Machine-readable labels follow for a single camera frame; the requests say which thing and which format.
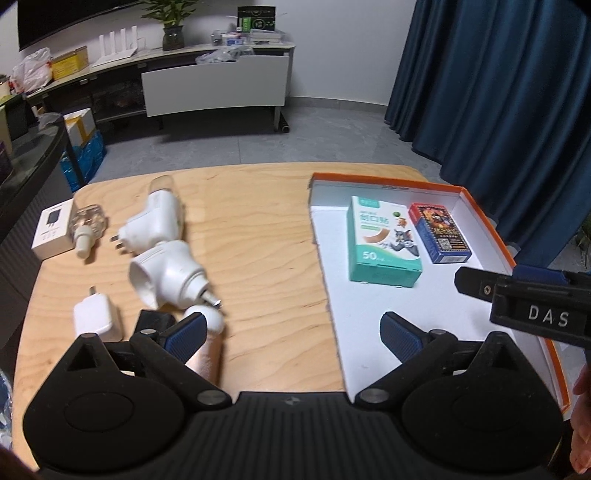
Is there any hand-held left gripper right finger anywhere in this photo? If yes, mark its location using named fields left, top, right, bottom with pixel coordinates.
left=356, top=312, right=525, bottom=409

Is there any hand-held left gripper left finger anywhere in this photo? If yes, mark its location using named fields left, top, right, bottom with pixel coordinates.
left=67, top=312, right=230, bottom=411

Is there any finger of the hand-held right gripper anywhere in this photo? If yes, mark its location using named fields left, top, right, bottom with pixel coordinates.
left=455, top=265, right=591, bottom=303

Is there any orange-rimmed white box lid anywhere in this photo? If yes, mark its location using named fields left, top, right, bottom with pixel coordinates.
left=307, top=172, right=573, bottom=411

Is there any white charger adapter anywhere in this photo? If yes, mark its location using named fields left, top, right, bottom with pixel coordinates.
left=73, top=286, right=123, bottom=343

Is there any person's right hand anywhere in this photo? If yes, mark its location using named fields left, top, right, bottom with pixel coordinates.
left=570, top=367, right=591, bottom=476

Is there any small black adapter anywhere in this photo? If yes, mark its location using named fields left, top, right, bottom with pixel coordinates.
left=133, top=309, right=177, bottom=343

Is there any blue red card box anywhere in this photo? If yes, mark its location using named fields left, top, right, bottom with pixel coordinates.
left=408, top=202, right=472, bottom=265

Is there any green bandage box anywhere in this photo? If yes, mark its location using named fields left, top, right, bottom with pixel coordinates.
left=348, top=196, right=424, bottom=288

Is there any white plug-in device with bottle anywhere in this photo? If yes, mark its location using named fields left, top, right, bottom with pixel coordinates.
left=110, top=174, right=186, bottom=254

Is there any clear white-capped refill bottle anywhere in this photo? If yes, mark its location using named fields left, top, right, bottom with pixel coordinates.
left=69, top=204, right=110, bottom=262

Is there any small white charger box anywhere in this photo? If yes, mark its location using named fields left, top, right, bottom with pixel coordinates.
left=31, top=200, right=77, bottom=260

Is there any dark blue curtain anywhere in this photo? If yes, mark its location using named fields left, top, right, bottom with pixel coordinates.
left=384, top=0, right=591, bottom=274

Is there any bin with clear bag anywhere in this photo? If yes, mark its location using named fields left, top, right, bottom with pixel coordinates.
left=0, top=367, right=16, bottom=450

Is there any blue packaged case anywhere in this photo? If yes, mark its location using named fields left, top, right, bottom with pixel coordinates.
left=59, top=130, right=108, bottom=193

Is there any black curved counter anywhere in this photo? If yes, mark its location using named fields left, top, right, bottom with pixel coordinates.
left=0, top=92, right=86, bottom=354

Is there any white box on floor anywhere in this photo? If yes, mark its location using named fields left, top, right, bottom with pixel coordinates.
left=64, top=107, right=97, bottom=149

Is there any long grey media cabinet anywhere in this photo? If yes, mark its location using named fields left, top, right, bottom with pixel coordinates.
left=27, top=39, right=297, bottom=136

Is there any clear plastic bag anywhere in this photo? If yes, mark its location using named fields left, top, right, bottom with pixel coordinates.
left=195, top=48, right=242, bottom=65

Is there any white router with antennas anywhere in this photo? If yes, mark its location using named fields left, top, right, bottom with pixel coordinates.
left=91, top=27, right=142, bottom=68

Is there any yellow cardboard box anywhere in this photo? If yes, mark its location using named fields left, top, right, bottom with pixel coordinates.
left=50, top=45, right=90, bottom=82

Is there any pile of small boxes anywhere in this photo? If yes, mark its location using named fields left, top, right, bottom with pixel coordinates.
left=211, top=27, right=283, bottom=48

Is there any white red plastic bag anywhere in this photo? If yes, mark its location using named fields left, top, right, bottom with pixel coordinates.
left=11, top=47, right=53, bottom=94

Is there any potted plant in dark pot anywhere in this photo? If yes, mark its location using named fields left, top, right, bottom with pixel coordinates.
left=140, top=0, right=197, bottom=51

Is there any black green box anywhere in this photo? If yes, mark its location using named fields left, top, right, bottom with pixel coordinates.
left=237, top=6, right=277, bottom=33

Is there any black television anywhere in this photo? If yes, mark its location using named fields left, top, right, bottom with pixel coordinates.
left=17, top=0, right=155, bottom=51

